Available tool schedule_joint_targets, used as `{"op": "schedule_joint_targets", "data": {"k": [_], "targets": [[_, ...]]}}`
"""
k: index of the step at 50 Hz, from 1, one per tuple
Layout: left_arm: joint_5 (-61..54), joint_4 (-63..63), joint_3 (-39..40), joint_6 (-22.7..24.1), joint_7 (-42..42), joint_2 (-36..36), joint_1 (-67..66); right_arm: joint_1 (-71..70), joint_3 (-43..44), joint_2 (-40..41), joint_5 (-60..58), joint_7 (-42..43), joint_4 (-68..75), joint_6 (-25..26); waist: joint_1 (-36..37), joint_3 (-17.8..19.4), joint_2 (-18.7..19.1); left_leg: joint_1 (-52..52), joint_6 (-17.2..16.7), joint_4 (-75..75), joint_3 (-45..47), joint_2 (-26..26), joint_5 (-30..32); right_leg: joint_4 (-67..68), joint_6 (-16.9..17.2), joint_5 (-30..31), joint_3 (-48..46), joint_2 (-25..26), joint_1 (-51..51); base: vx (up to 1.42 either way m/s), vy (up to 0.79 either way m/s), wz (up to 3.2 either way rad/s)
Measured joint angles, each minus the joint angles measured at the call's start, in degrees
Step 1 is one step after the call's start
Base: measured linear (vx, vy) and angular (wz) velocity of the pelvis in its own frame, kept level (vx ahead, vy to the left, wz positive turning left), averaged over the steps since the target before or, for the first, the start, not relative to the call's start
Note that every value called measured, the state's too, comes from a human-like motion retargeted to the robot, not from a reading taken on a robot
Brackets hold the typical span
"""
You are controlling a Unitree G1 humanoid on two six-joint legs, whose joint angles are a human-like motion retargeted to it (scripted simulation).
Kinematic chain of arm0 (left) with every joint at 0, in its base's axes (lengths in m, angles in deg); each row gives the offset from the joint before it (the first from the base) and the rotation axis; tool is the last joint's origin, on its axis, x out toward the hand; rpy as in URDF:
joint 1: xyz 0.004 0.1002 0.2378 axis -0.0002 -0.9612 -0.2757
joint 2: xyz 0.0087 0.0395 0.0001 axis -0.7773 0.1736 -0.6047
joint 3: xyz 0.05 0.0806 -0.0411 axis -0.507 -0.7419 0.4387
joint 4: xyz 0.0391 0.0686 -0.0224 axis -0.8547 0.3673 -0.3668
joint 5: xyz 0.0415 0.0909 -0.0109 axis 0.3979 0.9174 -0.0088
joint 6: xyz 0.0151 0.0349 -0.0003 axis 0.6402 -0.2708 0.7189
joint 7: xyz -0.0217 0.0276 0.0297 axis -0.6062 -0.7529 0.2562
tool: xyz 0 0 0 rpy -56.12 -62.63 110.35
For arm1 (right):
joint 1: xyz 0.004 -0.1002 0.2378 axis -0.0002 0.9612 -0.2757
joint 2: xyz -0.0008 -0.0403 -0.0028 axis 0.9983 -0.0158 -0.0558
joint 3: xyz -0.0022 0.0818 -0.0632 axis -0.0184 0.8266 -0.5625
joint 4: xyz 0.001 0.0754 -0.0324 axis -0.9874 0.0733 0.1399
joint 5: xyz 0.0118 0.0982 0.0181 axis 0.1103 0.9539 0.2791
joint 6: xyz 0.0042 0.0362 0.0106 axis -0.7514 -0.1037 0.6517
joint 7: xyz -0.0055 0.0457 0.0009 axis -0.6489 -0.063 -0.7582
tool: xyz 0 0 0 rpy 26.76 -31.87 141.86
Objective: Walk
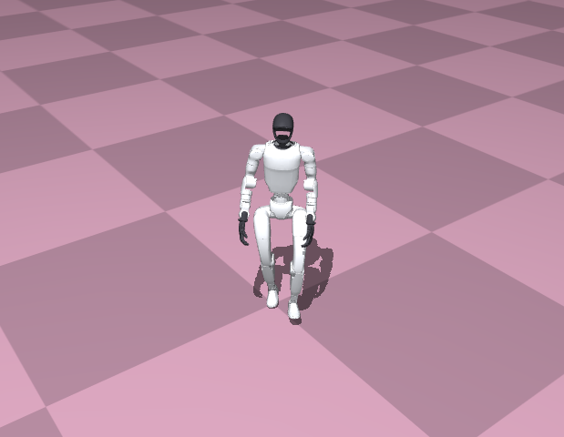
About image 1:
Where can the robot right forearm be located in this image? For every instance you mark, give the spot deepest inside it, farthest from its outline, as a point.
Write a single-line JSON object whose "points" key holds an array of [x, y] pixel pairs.
{"points": [[245, 203]]}

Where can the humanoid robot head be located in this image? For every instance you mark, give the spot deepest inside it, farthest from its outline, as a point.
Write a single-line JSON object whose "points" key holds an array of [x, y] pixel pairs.
{"points": [[282, 122]]}

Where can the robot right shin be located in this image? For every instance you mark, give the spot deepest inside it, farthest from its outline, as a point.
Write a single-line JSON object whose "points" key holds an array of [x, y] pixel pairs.
{"points": [[269, 275]]}

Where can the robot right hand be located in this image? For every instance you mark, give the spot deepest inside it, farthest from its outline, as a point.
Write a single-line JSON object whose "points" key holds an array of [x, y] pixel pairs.
{"points": [[242, 220]]}

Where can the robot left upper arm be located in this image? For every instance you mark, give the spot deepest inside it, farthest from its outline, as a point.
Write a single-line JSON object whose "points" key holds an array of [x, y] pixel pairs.
{"points": [[308, 157]]}

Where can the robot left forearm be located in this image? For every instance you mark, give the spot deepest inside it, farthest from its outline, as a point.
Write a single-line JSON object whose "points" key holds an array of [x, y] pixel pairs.
{"points": [[311, 201]]}

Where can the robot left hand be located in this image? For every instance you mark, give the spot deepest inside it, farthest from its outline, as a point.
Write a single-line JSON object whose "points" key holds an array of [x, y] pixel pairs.
{"points": [[310, 230]]}

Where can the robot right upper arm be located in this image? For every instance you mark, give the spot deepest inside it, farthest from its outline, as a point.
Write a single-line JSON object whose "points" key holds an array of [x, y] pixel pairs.
{"points": [[256, 153]]}

